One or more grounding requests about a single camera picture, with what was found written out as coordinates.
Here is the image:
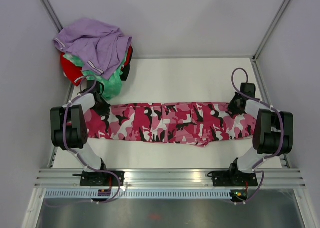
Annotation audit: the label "pink camouflage trousers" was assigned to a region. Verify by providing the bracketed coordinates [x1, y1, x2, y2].
[84, 102, 256, 147]

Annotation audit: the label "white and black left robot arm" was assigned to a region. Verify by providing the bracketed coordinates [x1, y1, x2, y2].
[50, 80, 110, 186]

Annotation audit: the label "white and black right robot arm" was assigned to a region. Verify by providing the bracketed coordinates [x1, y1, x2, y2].
[227, 82, 294, 186]

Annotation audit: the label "green tie-dye garment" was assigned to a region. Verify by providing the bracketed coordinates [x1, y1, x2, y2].
[64, 54, 126, 100]

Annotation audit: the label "red garment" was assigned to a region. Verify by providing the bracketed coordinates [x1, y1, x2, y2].
[60, 53, 84, 86]

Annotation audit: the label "black garment in pile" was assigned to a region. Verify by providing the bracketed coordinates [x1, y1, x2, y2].
[119, 46, 134, 82]

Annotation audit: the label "purple shirt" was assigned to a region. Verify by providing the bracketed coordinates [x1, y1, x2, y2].
[53, 18, 132, 79]

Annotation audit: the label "aluminium left side rail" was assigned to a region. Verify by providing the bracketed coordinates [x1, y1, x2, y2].
[47, 83, 74, 168]

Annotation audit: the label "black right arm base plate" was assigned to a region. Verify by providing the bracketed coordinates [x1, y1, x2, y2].
[207, 170, 258, 187]

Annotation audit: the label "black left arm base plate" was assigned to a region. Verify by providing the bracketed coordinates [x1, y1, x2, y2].
[73, 170, 125, 187]

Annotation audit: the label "white slotted cable duct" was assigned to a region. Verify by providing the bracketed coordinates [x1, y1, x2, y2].
[45, 188, 231, 199]

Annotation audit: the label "aluminium front rail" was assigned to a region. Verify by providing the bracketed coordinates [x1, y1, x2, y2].
[34, 168, 306, 189]

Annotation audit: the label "aluminium right corner post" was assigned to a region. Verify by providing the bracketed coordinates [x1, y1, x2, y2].
[252, 0, 292, 62]

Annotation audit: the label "aluminium corner post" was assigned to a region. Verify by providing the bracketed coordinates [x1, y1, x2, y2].
[40, 0, 63, 32]
[252, 0, 292, 62]

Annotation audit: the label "aluminium left corner post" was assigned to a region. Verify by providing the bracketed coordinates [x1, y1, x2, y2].
[40, 0, 63, 32]

